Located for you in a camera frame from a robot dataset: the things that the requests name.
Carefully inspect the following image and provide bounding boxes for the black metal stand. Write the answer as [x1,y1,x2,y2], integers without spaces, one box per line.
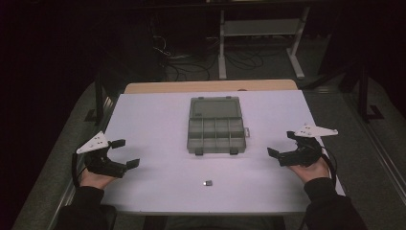
[355,61,386,123]

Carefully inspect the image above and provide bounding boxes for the white metal stand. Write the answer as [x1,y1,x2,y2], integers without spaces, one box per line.
[217,6,311,81]

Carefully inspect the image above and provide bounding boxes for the grey plastic compartment box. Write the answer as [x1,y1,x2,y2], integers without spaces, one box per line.
[186,96,251,156]

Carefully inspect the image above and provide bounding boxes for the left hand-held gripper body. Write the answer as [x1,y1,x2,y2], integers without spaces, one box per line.
[76,130,128,179]

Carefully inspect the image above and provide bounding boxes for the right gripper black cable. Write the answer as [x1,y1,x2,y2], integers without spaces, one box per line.
[320,146,339,187]

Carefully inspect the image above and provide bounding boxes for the person's right hand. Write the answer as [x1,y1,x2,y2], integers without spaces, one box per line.
[288,157,331,184]

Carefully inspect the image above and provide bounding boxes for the black floor cables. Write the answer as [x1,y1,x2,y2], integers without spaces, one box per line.
[149,18,266,82]

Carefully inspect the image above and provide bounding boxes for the black metal frame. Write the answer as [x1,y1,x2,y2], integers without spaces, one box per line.
[83,72,113,127]

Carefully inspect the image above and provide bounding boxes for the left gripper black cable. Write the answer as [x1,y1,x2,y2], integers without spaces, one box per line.
[71,149,82,188]

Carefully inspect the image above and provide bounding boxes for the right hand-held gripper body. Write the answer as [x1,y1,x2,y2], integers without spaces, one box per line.
[278,123,339,168]

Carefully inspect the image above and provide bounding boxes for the person's left hand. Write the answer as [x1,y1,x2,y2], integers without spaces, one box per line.
[79,167,116,190]

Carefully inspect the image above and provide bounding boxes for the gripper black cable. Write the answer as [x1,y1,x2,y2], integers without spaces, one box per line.
[71,149,82,188]
[320,146,339,187]

